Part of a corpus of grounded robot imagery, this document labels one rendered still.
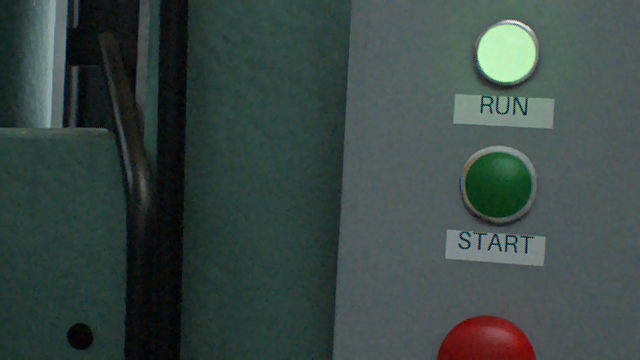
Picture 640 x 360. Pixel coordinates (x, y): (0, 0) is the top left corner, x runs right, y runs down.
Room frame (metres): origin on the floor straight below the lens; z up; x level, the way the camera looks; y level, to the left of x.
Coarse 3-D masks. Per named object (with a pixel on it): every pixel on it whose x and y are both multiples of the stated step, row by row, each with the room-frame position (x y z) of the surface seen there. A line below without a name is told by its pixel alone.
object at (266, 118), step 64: (192, 0) 0.47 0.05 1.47; (256, 0) 0.46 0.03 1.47; (320, 0) 0.46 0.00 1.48; (192, 64) 0.47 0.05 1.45; (256, 64) 0.46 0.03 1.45; (320, 64) 0.46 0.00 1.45; (192, 128) 0.47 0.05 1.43; (256, 128) 0.46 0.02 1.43; (320, 128) 0.46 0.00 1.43; (192, 192) 0.47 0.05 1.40; (256, 192) 0.46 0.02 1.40; (320, 192) 0.46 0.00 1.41; (192, 256) 0.47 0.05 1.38; (256, 256) 0.46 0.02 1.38; (320, 256) 0.46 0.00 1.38; (192, 320) 0.47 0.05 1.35; (256, 320) 0.46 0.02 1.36; (320, 320) 0.46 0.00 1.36
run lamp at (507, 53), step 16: (496, 32) 0.38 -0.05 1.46; (512, 32) 0.38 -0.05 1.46; (528, 32) 0.38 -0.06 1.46; (480, 48) 0.38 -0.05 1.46; (496, 48) 0.38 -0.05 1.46; (512, 48) 0.38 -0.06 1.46; (528, 48) 0.38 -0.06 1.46; (480, 64) 0.38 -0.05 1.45; (496, 64) 0.38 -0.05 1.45; (512, 64) 0.38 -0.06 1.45; (528, 64) 0.38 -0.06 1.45; (496, 80) 0.38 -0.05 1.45; (512, 80) 0.38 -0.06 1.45
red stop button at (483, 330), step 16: (480, 320) 0.38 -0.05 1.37; (496, 320) 0.38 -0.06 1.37; (448, 336) 0.38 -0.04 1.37; (464, 336) 0.38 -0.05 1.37; (480, 336) 0.37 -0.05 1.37; (496, 336) 0.37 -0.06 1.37; (512, 336) 0.37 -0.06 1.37; (448, 352) 0.38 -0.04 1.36; (464, 352) 0.37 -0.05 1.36; (480, 352) 0.37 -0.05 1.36; (496, 352) 0.37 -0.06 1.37; (512, 352) 0.37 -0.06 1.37; (528, 352) 0.37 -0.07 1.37
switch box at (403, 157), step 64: (384, 0) 0.39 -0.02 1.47; (448, 0) 0.39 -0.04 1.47; (512, 0) 0.38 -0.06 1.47; (576, 0) 0.38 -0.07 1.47; (384, 64) 0.39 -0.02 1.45; (448, 64) 0.39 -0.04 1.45; (576, 64) 0.38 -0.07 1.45; (384, 128) 0.39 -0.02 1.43; (448, 128) 0.39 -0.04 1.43; (512, 128) 0.38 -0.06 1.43; (576, 128) 0.38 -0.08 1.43; (384, 192) 0.39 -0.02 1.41; (448, 192) 0.39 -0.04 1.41; (576, 192) 0.38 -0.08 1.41; (384, 256) 0.39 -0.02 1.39; (576, 256) 0.38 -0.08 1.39; (384, 320) 0.39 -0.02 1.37; (448, 320) 0.39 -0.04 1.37; (512, 320) 0.38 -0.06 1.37; (576, 320) 0.38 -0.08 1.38
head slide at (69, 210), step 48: (0, 144) 0.53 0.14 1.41; (48, 144) 0.52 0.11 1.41; (96, 144) 0.52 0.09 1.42; (0, 192) 0.53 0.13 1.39; (48, 192) 0.52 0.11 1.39; (96, 192) 0.52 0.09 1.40; (0, 240) 0.53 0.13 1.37; (48, 240) 0.52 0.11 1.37; (96, 240) 0.52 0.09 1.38; (0, 288) 0.53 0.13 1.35; (48, 288) 0.52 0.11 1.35; (96, 288) 0.52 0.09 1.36; (0, 336) 0.53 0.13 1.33; (48, 336) 0.52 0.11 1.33; (96, 336) 0.52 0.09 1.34
